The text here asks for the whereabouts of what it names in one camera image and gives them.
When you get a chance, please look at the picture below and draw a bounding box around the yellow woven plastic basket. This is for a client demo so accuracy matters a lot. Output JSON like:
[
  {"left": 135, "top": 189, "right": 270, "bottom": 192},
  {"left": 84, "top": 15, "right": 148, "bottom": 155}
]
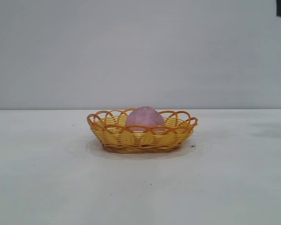
[{"left": 86, "top": 107, "right": 199, "bottom": 154}]

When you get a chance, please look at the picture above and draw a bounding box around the pink round sweet potato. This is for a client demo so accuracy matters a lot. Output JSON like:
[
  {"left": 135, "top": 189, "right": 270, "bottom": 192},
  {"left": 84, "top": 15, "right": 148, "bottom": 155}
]
[{"left": 125, "top": 105, "right": 166, "bottom": 135}]

